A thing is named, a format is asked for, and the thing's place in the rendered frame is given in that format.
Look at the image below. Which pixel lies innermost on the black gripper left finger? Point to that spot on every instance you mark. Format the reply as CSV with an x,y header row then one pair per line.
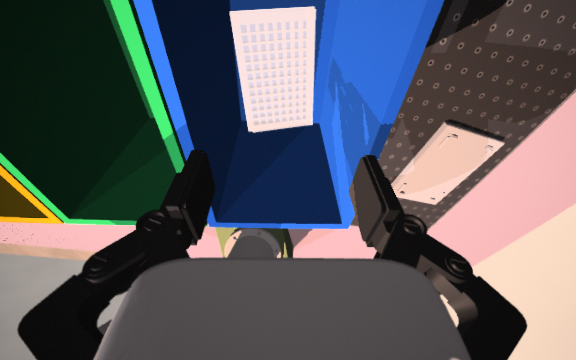
x,y
63,326

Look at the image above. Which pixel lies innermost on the green bin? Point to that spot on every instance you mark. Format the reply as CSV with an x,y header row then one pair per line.
x,y
76,127

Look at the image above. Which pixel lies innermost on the blue open bin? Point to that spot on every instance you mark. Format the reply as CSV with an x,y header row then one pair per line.
x,y
366,54

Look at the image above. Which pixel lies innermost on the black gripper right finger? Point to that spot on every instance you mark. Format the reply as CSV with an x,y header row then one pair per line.
x,y
490,326

